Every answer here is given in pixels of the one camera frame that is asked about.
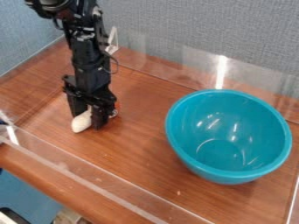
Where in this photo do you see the clear acrylic back barrier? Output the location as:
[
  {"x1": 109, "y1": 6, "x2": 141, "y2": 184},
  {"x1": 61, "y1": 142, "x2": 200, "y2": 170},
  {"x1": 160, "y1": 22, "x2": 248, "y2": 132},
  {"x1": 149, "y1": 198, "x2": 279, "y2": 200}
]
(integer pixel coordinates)
[{"x1": 57, "y1": 29, "x2": 299, "y2": 123}]

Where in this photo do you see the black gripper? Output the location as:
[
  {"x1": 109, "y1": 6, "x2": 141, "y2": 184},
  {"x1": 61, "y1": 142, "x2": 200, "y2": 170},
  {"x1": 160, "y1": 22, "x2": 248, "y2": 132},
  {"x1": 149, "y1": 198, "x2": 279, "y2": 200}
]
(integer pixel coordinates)
[{"x1": 62, "y1": 38, "x2": 117, "y2": 130}]

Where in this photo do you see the blue plastic bowl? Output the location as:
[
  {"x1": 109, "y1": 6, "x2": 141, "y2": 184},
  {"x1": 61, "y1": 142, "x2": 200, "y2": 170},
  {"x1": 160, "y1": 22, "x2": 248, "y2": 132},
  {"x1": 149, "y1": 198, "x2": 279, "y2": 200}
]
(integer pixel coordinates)
[{"x1": 164, "y1": 89, "x2": 292, "y2": 185}]

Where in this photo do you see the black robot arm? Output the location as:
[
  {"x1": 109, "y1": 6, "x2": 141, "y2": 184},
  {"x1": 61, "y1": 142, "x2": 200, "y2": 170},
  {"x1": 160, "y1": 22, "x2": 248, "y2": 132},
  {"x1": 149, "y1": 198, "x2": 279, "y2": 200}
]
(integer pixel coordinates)
[{"x1": 24, "y1": 0, "x2": 117, "y2": 133}]

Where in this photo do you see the white mushroom with red cap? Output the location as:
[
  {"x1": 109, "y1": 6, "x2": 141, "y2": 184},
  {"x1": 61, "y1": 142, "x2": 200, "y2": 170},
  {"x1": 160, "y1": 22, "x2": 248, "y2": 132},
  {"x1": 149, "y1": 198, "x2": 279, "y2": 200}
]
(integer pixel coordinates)
[{"x1": 69, "y1": 105, "x2": 118, "y2": 134}]

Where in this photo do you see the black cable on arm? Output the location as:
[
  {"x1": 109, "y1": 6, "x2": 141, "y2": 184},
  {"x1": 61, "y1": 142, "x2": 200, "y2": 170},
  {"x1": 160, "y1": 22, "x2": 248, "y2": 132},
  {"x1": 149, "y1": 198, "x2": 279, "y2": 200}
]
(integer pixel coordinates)
[{"x1": 101, "y1": 49, "x2": 120, "y2": 75}]

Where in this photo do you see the clear acrylic barrier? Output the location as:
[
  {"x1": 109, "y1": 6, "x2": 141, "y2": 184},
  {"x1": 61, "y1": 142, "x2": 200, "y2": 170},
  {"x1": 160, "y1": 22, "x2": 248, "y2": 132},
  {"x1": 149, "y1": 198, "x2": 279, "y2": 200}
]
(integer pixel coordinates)
[
  {"x1": 0, "y1": 111, "x2": 213, "y2": 224},
  {"x1": 57, "y1": 29, "x2": 299, "y2": 123}
]

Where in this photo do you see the clear acrylic front barrier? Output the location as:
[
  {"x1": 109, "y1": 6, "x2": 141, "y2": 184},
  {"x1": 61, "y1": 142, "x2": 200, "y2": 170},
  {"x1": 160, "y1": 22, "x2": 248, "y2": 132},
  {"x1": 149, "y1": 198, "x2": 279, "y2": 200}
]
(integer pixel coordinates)
[{"x1": 0, "y1": 111, "x2": 213, "y2": 224}]

